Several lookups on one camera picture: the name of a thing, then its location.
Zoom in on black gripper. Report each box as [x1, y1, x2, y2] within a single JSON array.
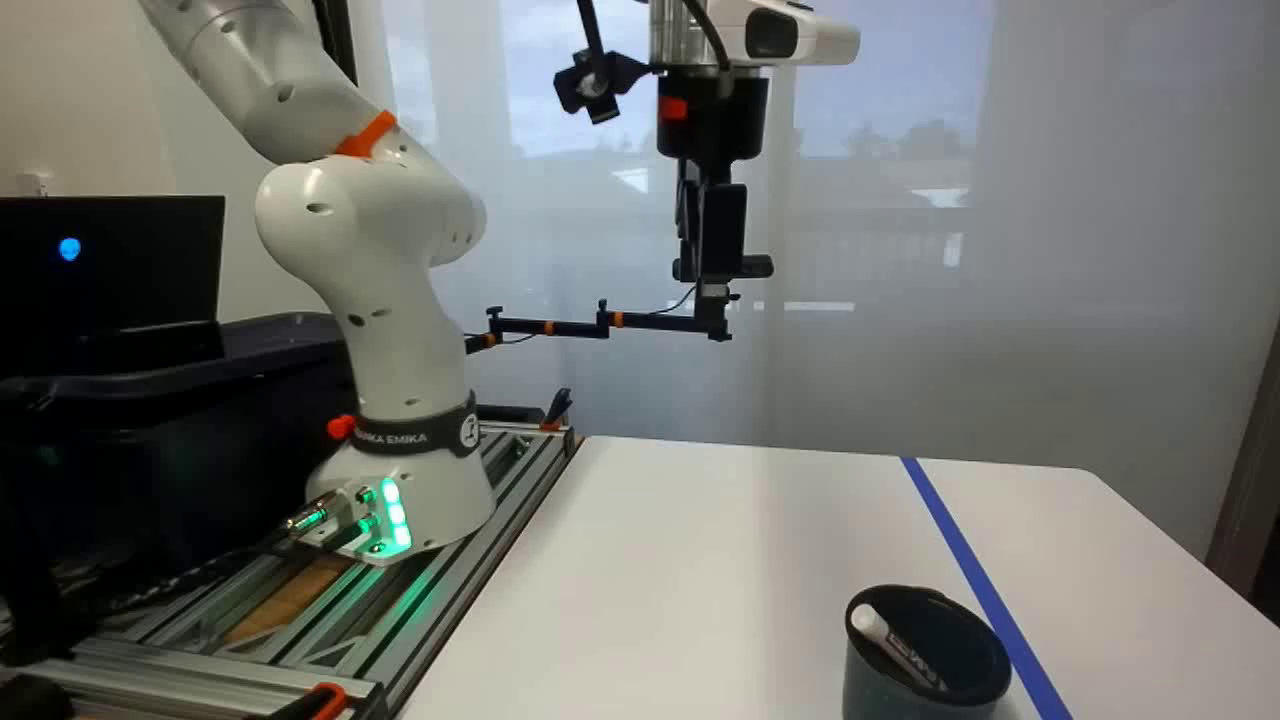
[[654, 63, 770, 283]]

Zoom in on marker with white cap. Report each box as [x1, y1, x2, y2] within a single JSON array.
[[853, 599, 957, 701]]

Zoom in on black vertical pole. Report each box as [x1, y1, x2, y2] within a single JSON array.
[[311, 0, 359, 82]]

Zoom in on long blue tape line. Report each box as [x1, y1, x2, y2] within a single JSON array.
[[894, 452, 1076, 720]]

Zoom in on dark teal cup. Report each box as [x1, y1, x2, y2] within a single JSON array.
[[839, 581, 1017, 720]]

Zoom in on black box with blue light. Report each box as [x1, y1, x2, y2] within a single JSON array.
[[0, 192, 226, 375]]

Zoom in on black stereo camera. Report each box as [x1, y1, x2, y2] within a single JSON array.
[[666, 250, 774, 287]]

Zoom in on black camera boom orange joints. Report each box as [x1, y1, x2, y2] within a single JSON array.
[[460, 280, 741, 361]]

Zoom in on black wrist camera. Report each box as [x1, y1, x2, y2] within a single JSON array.
[[550, 45, 654, 129]]

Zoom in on orange strap on shoulder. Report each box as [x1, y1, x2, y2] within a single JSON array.
[[330, 107, 405, 161]]

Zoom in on aluminium rail base frame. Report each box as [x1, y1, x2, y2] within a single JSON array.
[[0, 419, 583, 720]]

